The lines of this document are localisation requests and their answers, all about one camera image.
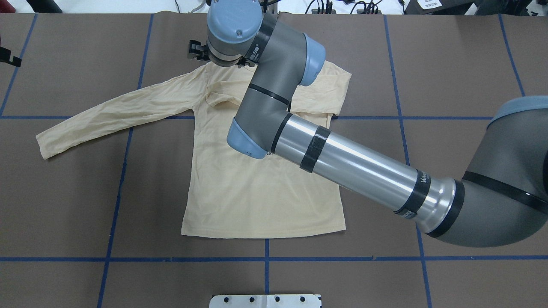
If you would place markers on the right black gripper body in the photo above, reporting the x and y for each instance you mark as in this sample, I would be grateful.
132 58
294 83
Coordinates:
197 52

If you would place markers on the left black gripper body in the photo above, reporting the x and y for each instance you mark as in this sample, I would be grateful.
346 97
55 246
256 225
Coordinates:
9 56

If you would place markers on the cream long sleeve shirt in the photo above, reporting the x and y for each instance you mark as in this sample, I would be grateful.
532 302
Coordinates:
230 195

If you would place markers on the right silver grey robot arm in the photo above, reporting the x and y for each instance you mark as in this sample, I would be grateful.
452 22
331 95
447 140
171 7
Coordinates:
501 198

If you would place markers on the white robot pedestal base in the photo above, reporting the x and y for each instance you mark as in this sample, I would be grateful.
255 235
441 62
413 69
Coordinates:
266 301

